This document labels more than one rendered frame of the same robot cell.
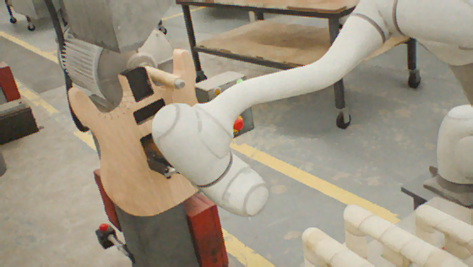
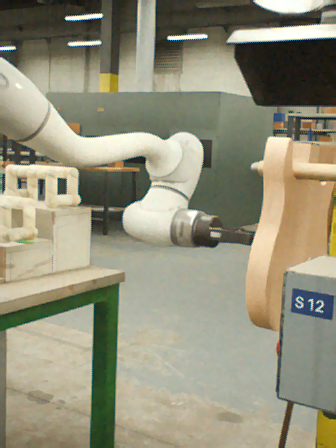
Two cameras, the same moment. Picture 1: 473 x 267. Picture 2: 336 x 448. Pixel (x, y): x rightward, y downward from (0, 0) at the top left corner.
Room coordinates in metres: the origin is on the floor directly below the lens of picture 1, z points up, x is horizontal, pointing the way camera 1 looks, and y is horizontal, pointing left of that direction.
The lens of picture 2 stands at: (2.35, -0.60, 1.30)
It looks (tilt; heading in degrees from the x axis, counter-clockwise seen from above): 7 degrees down; 155
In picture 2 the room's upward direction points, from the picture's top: 2 degrees clockwise
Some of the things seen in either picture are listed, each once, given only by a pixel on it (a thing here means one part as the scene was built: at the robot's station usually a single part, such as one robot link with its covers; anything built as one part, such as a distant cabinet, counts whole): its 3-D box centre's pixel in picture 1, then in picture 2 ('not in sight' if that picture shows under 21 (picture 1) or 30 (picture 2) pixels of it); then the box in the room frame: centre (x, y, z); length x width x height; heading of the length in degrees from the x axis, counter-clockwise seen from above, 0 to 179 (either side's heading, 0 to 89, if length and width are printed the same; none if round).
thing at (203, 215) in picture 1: (194, 223); not in sight; (1.72, 0.25, 0.49); 0.25 x 0.12 x 0.37; 32
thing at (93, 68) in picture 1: (116, 59); not in sight; (1.59, 0.34, 1.25); 0.41 x 0.27 x 0.26; 32
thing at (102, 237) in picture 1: (116, 246); not in sight; (1.71, 0.58, 0.46); 0.25 x 0.07 x 0.08; 32
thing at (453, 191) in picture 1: (458, 177); not in sight; (1.38, -0.67, 0.73); 0.22 x 0.18 x 0.06; 25
